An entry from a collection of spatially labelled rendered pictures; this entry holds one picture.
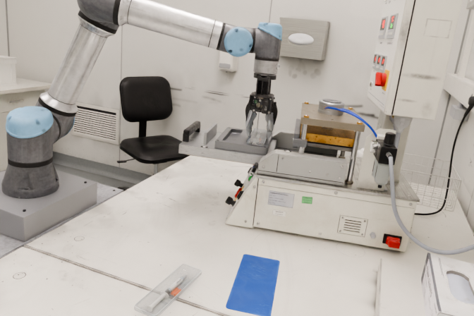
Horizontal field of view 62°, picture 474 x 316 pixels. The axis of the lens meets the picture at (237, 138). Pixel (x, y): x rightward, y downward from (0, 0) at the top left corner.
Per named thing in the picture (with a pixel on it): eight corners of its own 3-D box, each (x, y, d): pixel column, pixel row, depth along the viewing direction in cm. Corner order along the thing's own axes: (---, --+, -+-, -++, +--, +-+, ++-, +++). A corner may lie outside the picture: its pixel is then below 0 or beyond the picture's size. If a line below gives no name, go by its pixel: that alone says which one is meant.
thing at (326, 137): (349, 136, 137) (354, 109, 134) (357, 154, 116) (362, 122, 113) (299, 130, 139) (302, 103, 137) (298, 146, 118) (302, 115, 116)
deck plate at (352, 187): (393, 163, 144) (393, 161, 143) (419, 202, 110) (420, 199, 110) (266, 146, 150) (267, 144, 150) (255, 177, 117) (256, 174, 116)
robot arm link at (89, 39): (12, 136, 119) (89, -33, 107) (34, 123, 133) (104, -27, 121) (50, 155, 121) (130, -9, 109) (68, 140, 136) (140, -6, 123)
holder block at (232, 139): (271, 140, 141) (272, 132, 141) (266, 155, 122) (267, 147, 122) (226, 133, 144) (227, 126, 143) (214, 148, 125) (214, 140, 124)
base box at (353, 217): (383, 207, 148) (392, 164, 143) (408, 262, 112) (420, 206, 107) (242, 185, 155) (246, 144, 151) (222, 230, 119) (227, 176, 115)
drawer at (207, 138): (276, 149, 143) (278, 128, 141) (270, 168, 122) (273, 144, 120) (196, 138, 147) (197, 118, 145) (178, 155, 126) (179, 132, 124)
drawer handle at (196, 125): (199, 131, 143) (200, 120, 142) (187, 142, 128) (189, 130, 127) (195, 130, 143) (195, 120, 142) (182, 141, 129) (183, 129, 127)
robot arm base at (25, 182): (-10, 187, 114) (-12, 154, 112) (38, 173, 127) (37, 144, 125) (23, 203, 108) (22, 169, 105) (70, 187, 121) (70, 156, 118)
